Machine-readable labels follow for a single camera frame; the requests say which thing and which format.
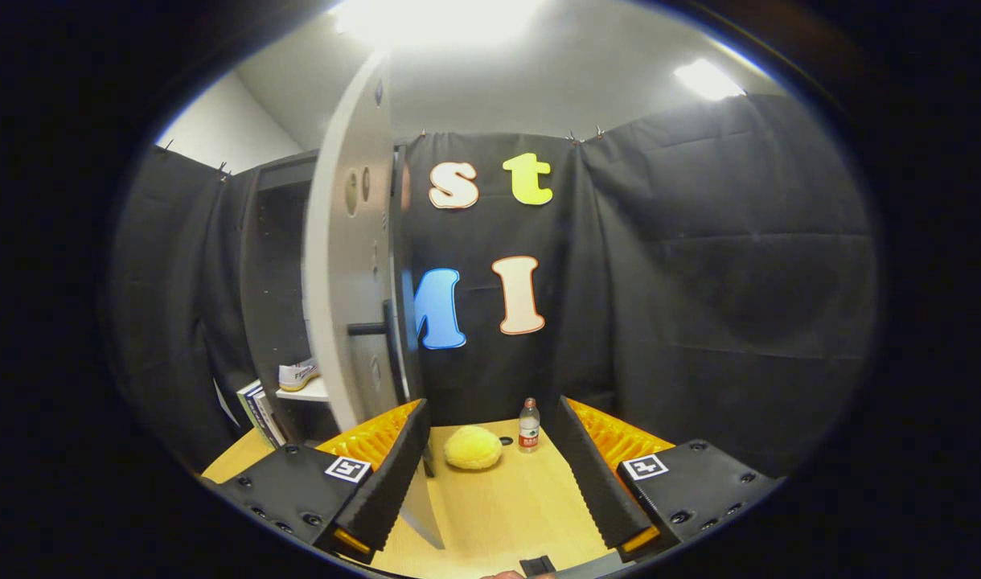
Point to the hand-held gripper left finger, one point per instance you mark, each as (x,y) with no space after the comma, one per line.
(390,482)

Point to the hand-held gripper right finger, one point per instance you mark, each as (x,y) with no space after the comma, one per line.
(591,482)

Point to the white canvas shoe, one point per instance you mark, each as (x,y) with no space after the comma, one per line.
(297,375)

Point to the beige shoe cabinet door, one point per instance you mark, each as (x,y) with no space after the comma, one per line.
(338,305)

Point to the light grey cabinet shelf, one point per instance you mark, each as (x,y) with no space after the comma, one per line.
(305,392)

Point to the clear plastic water bottle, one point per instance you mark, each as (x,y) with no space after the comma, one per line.
(528,426)

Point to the yellow plush ball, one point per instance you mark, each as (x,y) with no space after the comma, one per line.
(473,448)

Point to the white cover book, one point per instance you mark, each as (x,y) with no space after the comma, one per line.
(269,418)

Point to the dark blue spine book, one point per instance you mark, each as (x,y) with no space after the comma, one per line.
(259,414)

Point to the green spine book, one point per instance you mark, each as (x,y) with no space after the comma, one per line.
(248,410)

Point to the white paper sheet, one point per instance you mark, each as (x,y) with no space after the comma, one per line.
(223,402)

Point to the black backdrop cloth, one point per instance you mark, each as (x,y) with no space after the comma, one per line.
(740,322)

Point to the narrow ceiling light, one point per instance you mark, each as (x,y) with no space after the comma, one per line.
(708,79)

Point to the large ceiling light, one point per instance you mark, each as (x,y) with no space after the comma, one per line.
(434,20)

